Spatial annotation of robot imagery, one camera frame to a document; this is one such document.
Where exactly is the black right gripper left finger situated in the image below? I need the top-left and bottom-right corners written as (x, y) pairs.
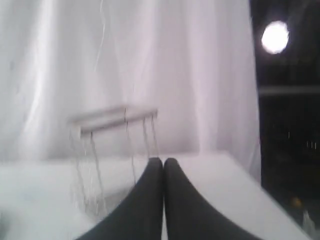
top-left (78, 157), bottom-right (163, 240)

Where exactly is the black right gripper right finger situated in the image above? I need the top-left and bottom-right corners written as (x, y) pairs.
top-left (164, 158), bottom-right (253, 240)

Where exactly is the white backdrop curtain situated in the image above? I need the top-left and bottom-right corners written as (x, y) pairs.
top-left (0, 0), bottom-right (261, 180)

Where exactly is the round white ceiling lamp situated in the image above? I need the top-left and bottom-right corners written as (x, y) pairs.
top-left (261, 20), bottom-right (289, 55)

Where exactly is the chrome wire utensil holder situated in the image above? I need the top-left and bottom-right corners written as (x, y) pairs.
top-left (67, 104), bottom-right (159, 220)

